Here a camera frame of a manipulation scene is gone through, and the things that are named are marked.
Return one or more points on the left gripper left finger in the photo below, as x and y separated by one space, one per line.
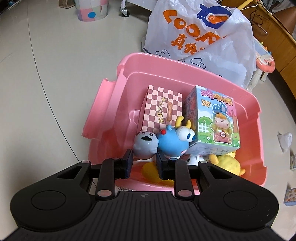
111 170

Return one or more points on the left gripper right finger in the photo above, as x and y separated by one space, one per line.
178 171

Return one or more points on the yellow toy piece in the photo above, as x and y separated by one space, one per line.
150 172

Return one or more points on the blue cartoon cow toy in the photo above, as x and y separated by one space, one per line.
174 141

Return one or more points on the grey seal toy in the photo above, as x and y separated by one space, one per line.
145 145

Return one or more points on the yellow duck toy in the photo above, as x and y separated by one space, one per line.
228 163

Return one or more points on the pink plastic storage bin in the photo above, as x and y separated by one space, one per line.
112 122

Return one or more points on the pink checkered box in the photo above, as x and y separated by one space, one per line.
160 108

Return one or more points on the colourful cartoon toy box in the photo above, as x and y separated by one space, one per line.
213 119

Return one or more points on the crumpled clear plastic wrap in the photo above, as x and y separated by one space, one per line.
285 141

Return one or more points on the blue toy box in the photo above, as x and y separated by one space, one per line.
293 162
290 197

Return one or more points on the white orange plastic shopping bag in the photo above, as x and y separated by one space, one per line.
203 34

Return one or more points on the pastel patterned bucket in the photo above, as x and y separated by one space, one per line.
91 10

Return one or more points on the wooden cabinet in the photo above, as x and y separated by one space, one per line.
267 29

